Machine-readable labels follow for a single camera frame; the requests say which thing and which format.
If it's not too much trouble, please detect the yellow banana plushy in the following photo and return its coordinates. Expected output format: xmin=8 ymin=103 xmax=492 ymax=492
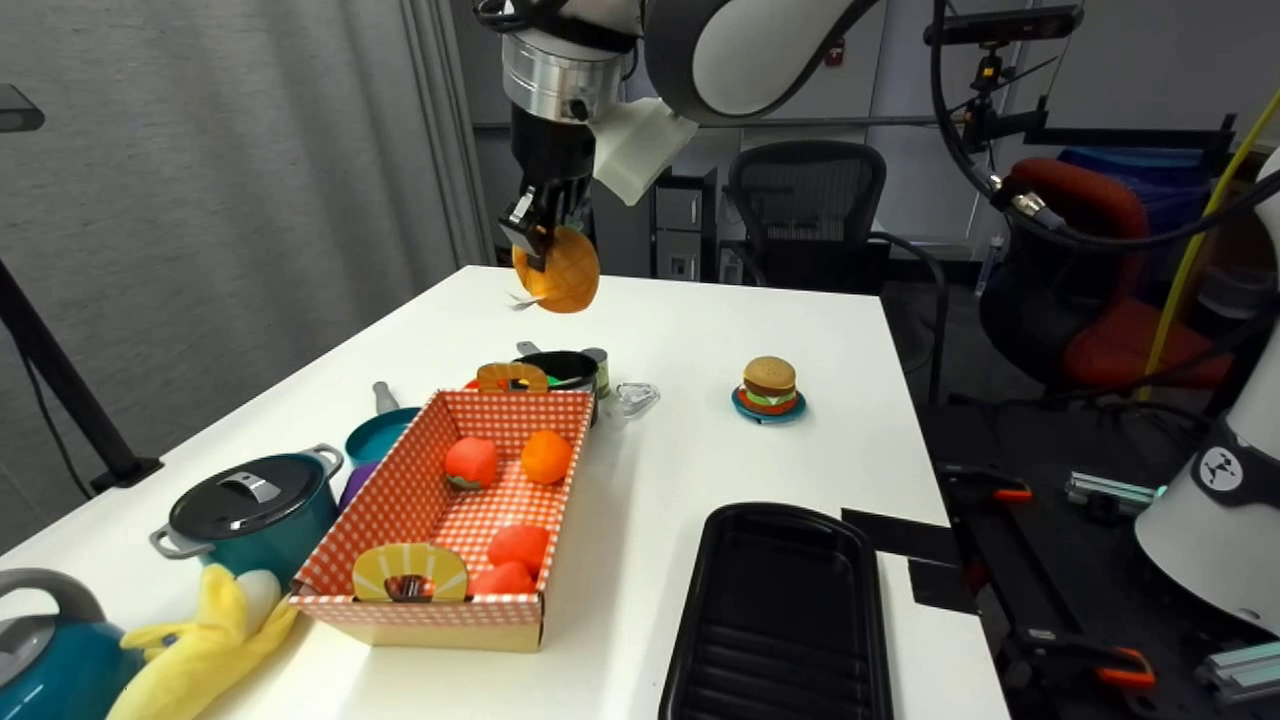
xmin=102 ymin=561 xmax=305 ymax=720

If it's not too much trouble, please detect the toy hamburger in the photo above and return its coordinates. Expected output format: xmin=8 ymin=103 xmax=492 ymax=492
xmin=737 ymin=351 xmax=805 ymax=415

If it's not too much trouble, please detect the pale grey clamp bar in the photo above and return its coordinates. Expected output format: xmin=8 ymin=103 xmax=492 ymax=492
xmin=1064 ymin=469 xmax=1176 ymax=513
xmin=1196 ymin=636 xmax=1280 ymax=703

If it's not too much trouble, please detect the orange pineapple plushy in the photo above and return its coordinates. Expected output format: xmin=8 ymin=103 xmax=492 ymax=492
xmin=509 ymin=222 xmax=609 ymax=316

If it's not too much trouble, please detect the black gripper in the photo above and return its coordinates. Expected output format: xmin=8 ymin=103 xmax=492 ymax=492
xmin=501 ymin=106 xmax=596 ymax=265

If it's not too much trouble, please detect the teal toy kettle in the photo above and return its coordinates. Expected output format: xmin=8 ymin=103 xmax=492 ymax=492
xmin=0 ymin=562 xmax=134 ymax=720

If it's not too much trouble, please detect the teal toy frying pan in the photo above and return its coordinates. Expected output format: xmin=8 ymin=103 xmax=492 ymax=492
xmin=338 ymin=376 xmax=422 ymax=472

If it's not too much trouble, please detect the clear plastic labelled tag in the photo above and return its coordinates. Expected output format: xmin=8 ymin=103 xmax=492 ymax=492
xmin=605 ymin=376 xmax=662 ymax=415

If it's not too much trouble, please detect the red office chair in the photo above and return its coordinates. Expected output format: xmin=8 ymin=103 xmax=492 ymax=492
xmin=976 ymin=155 xmax=1244 ymax=394

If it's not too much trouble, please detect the black camera on mount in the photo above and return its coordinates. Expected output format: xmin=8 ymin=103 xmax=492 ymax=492
xmin=923 ymin=0 xmax=1086 ymax=151

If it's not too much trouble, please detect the yellow hose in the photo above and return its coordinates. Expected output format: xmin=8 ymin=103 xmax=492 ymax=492
xmin=1138 ymin=93 xmax=1280 ymax=393

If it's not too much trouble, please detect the teal burger plate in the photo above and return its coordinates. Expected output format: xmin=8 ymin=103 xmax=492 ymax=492
xmin=727 ymin=382 xmax=813 ymax=426

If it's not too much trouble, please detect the yellow toy fruit slice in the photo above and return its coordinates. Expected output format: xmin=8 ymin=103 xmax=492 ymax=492
xmin=349 ymin=538 xmax=471 ymax=608

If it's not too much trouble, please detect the round toy orange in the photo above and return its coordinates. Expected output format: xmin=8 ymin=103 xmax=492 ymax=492
xmin=515 ymin=426 xmax=576 ymax=487

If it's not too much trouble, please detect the black toy pot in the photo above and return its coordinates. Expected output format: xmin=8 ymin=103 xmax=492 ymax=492
xmin=512 ymin=340 xmax=610 ymax=400

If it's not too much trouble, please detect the red toy fruit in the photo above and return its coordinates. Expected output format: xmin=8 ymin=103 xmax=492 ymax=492
xmin=466 ymin=555 xmax=536 ymax=600
xmin=482 ymin=519 xmax=557 ymax=574

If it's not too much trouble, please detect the purple toy eggplant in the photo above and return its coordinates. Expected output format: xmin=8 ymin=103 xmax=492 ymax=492
xmin=338 ymin=461 xmax=377 ymax=513

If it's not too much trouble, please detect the black mesh office chair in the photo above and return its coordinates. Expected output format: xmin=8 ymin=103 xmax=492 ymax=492
xmin=725 ymin=137 xmax=897 ymax=297

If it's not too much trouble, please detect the teal toy pot with lid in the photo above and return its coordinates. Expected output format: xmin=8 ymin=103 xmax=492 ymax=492
xmin=149 ymin=443 xmax=349 ymax=585

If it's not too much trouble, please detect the orange handled black clamp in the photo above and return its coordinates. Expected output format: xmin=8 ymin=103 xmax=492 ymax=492
xmin=934 ymin=462 xmax=1040 ymax=516
xmin=1011 ymin=625 xmax=1162 ymax=703

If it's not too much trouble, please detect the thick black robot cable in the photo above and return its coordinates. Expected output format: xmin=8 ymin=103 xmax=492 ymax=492
xmin=926 ymin=0 xmax=1280 ymax=257

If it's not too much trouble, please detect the black camera stand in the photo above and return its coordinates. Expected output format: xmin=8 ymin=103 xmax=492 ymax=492
xmin=0 ymin=257 xmax=163 ymax=492

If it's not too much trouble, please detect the black plastic tray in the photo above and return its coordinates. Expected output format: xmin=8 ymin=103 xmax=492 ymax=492
xmin=657 ymin=501 xmax=897 ymax=720

